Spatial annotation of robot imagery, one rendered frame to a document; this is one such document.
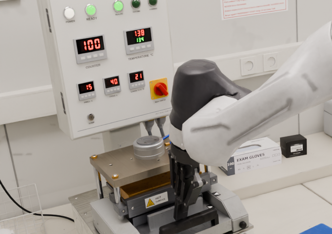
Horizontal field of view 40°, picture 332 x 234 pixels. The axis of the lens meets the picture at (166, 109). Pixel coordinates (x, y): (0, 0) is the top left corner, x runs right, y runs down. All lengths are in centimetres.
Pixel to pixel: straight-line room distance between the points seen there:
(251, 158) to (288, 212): 28
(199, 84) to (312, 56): 23
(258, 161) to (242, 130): 106
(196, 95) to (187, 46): 95
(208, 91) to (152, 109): 48
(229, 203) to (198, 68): 44
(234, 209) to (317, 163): 74
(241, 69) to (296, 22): 33
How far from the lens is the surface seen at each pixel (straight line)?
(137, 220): 116
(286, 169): 180
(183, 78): 85
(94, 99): 124
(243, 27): 188
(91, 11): 120
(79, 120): 124
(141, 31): 126
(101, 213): 119
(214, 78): 85
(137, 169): 112
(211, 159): 79
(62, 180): 181
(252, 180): 173
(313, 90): 70
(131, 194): 112
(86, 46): 121
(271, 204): 167
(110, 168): 115
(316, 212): 162
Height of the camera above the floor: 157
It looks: 17 degrees down
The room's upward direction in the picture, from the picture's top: 6 degrees counter-clockwise
